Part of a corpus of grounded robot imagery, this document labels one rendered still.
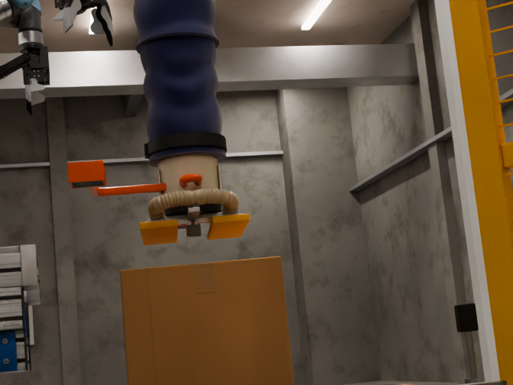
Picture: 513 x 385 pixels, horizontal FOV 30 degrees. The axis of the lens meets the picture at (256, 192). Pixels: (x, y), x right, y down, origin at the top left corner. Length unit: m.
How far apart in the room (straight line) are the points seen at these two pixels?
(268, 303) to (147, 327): 0.30
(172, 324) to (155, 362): 0.10
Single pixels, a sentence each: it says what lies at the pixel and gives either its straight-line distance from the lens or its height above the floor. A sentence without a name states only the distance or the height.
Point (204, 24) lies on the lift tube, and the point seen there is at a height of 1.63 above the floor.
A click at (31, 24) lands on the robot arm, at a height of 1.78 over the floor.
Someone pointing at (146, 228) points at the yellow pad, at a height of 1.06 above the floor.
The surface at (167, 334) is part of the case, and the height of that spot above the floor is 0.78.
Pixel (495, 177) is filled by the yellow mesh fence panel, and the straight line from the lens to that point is 1.58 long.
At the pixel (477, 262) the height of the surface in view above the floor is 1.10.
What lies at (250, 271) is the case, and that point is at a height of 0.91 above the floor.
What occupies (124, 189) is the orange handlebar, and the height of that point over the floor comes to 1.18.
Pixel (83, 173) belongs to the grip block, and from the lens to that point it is 2.34.
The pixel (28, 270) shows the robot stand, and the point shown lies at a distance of 2.13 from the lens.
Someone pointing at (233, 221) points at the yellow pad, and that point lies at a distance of 2.50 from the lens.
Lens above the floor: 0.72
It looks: 9 degrees up
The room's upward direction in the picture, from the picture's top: 6 degrees counter-clockwise
